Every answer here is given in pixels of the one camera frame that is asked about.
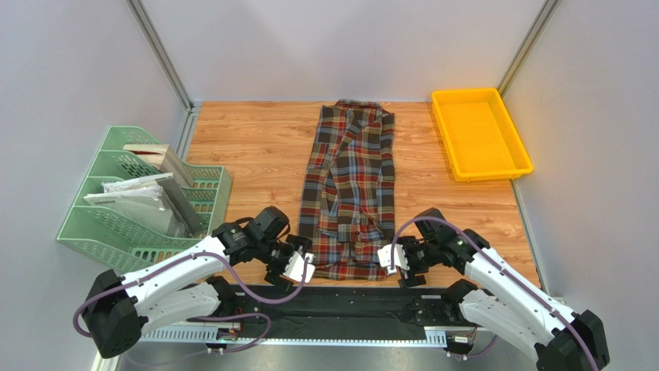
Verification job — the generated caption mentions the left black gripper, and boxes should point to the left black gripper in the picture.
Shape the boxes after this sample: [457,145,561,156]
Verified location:
[255,234,312,291]

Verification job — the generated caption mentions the plaid long sleeve shirt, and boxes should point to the plaid long sleeve shirt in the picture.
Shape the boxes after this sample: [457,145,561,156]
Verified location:
[298,100,395,281]

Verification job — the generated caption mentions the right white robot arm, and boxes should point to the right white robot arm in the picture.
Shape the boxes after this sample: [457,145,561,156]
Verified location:
[377,208,611,370]

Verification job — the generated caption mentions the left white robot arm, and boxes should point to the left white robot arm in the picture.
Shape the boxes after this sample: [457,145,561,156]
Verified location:
[73,206,315,359]

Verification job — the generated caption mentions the grey notebook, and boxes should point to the grey notebook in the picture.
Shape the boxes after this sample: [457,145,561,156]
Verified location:
[157,173,207,234]

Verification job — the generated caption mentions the yellow plastic tray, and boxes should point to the yellow plastic tray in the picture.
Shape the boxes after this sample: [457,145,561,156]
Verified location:
[431,87,534,182]

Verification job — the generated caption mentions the green file organizer rack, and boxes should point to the green file organizer rack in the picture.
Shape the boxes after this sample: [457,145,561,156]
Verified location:
[56,126,233,273]

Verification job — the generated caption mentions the white papers in plastic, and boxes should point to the white papers in plastic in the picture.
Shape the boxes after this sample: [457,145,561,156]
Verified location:
[83,173,190,237]

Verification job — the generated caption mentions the wooden block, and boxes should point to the wooden block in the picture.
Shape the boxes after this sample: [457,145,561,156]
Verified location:
[123,144,194,187]

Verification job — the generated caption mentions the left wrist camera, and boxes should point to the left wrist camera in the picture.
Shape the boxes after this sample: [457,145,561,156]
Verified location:
[283,252,316,284]

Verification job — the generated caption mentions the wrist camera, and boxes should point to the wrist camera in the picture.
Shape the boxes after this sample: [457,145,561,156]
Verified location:
[283,252,316,284]
[377,243,409,276]

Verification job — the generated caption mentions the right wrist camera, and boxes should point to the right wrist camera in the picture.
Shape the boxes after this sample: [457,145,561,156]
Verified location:
[377,243,409,276]

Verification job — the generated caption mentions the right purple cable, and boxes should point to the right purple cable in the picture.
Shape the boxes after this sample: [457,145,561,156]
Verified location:
[389,216,601,371]

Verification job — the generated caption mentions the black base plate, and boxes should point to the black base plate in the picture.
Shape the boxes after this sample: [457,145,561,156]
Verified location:
[212,285,475,341]

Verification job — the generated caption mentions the aluminium frame rail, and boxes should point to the aluminium frame rail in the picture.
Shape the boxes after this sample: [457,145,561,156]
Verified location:
[91,296,589,371]

